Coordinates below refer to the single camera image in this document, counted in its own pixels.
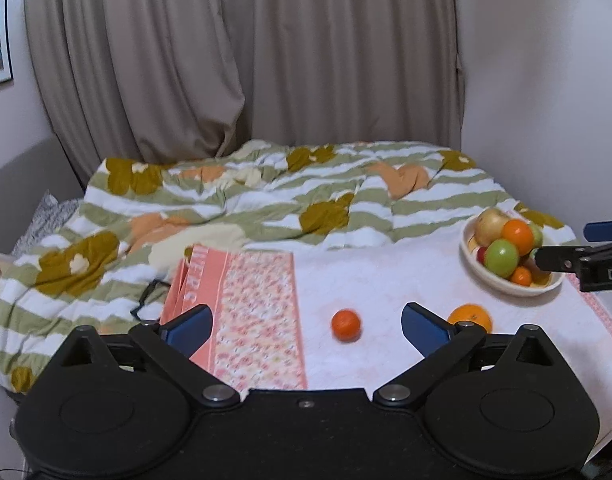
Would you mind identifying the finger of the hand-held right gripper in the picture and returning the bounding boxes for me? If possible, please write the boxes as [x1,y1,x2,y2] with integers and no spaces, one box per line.
[534,241,612,294]
[583,219,612,242]

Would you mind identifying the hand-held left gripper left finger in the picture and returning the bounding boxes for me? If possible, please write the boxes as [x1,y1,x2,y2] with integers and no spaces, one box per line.
[51,304,241,407]

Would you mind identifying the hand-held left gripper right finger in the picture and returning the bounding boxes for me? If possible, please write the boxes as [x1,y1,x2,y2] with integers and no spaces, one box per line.
[373,302,555,407]

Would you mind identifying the large orange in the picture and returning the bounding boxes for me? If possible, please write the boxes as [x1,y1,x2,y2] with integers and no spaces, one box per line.
[446,303,494,334]

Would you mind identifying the orange with green stem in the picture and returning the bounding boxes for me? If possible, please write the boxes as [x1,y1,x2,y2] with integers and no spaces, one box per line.
[501,219,536,257]

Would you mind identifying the large green apple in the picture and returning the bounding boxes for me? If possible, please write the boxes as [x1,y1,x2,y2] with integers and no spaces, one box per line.
[484,239,520,276]

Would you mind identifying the white cartoon print bowl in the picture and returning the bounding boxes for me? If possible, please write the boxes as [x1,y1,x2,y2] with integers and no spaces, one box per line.
[460,214,567,297]

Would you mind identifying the yellow pear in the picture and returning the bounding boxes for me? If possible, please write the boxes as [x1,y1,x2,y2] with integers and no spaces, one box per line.
[474,207,512,249]

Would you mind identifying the black eyeglasses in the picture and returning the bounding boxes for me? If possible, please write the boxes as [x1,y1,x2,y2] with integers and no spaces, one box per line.
[129,280,175,322]

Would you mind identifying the pink floral bed sheet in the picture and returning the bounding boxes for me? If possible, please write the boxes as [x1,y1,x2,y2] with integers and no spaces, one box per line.
[159,230,612,392]

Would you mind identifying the striped floral blanket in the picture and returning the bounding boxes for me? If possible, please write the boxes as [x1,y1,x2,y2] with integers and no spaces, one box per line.
[0,139,580,394]

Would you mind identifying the grey patterned pillow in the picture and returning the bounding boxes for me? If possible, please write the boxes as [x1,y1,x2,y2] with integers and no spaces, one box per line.
[11,190,85,257]

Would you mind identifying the grey headboard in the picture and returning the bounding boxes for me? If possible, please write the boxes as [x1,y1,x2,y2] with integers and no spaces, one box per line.
[0,135,85,257]

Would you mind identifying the beige curtain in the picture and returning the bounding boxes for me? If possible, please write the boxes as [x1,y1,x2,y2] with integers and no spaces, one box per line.
[23,0,465,187]

